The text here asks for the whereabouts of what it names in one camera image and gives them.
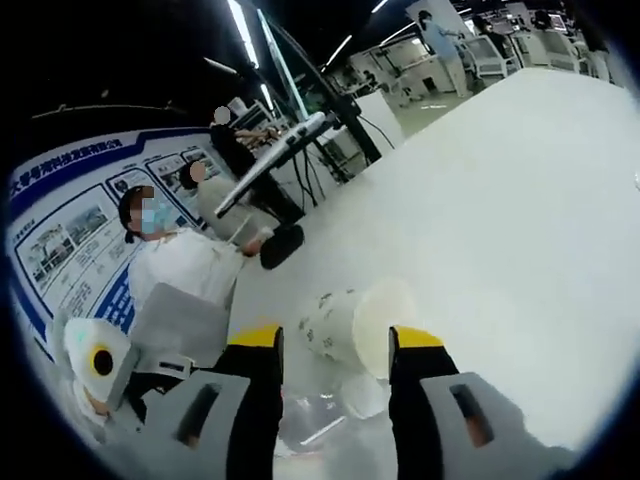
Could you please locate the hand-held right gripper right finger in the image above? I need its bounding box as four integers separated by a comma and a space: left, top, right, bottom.
387, 324, 552, 480

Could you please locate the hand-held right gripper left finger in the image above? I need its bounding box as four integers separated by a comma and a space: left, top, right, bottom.
149, 323, 286, 480

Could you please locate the clear plastic water bottle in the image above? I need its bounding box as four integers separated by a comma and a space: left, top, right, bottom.
278, 371, 397, 459

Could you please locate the white patterned paper cup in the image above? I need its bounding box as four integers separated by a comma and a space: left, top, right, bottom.
297, 276, 419, 380

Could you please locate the person's left hand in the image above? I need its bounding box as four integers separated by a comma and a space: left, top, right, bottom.
78, 393, 110, 425

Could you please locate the grey worn device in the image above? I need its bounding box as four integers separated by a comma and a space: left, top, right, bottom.
133, 281, 230, 372

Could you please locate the person in white, masked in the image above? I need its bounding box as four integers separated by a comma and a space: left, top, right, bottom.
118, 184, 247, 332

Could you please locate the black monitor stand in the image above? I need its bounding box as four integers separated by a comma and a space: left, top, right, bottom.
249, 89, 384, 272

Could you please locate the white table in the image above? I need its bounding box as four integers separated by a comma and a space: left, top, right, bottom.
99, 66, 640, 480

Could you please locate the white cabinet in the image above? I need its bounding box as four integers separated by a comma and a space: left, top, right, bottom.
353, 93, 402, 147

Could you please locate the large computer monitor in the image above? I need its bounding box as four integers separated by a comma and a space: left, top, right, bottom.
258, 9, 352, 132

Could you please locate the wall poster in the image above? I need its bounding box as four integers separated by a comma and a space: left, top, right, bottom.
8, 130, 212, 354

